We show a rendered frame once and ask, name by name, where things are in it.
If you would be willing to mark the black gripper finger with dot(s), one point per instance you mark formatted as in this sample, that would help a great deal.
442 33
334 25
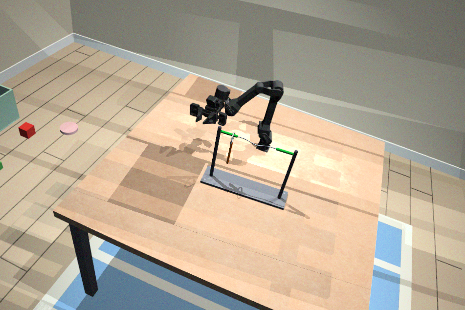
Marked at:
198 114
211 119

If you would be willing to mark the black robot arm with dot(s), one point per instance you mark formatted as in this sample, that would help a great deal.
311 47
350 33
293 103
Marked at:
232 106

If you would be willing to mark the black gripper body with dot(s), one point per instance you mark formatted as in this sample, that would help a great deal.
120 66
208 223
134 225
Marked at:
222 117

